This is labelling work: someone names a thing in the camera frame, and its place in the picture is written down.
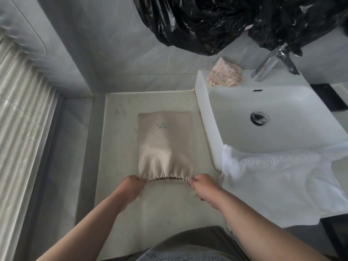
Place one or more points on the white towel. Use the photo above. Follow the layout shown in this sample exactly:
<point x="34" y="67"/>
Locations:
<point x="277" y="184"/>

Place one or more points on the person's right forearm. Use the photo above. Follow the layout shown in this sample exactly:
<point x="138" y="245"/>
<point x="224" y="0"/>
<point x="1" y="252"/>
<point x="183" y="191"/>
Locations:
<point x="258" y="231"/>

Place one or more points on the person's left hand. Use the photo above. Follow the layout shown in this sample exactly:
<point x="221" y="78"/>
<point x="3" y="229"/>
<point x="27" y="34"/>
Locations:
<point x="130" y="188"/>

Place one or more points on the person's right hand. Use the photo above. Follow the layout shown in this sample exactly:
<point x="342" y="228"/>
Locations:
<point x="208" y="188"/>

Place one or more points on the white ribbed panel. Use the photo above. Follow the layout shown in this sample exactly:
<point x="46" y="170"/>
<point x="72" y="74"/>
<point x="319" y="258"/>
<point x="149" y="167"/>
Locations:
<point x="21" y="127"/>

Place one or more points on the chrome sink drain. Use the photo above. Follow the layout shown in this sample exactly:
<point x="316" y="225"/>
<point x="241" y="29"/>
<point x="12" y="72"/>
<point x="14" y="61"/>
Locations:
<point x="258" y="118"/>

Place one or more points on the person's left forearm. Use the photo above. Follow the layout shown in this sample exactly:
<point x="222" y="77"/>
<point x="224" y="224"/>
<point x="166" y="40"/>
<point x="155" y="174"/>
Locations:
<point x="87" y="228"/>

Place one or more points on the crumpled pink patterned cloth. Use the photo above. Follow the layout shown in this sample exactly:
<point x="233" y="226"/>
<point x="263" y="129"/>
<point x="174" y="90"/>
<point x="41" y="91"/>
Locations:
<point x="225" y="73"/>

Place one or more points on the person's right fingers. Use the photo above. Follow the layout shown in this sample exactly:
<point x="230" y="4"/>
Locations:
<point x="194" y="184"/>

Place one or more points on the person's grey shirt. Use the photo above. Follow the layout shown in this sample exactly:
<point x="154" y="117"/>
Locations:
<point x="190" y="247"/>

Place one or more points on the person's left fingers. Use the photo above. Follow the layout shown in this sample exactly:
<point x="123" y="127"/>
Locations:
<point x="140" y="184"/>

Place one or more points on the chrome sink faucet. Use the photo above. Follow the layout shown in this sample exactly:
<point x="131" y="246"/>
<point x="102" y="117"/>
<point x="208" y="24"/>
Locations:
<point x="273" y="62"/>

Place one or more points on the black plastic bag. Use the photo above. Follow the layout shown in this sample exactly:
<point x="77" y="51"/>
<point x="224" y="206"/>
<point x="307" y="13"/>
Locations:
<point x="231" y="21"/>

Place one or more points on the white ceramic sink basin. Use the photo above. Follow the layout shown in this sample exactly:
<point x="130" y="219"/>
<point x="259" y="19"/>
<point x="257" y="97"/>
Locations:
<point x="272" y="119"/>

